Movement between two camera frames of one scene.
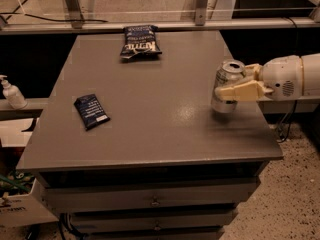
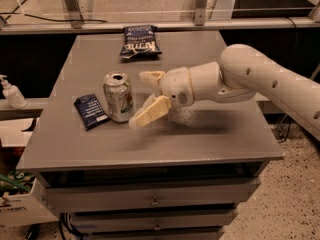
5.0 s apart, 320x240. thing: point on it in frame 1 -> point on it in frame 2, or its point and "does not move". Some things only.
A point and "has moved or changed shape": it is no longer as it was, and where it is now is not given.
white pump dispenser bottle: [13, 94] does not move
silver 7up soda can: [228, 73] has moved or changed shape
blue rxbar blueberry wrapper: [90, 111] does not move
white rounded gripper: [282, 76] -> [175, 85]
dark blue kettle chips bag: [139, 40] does not move
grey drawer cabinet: [135, 150] does not move
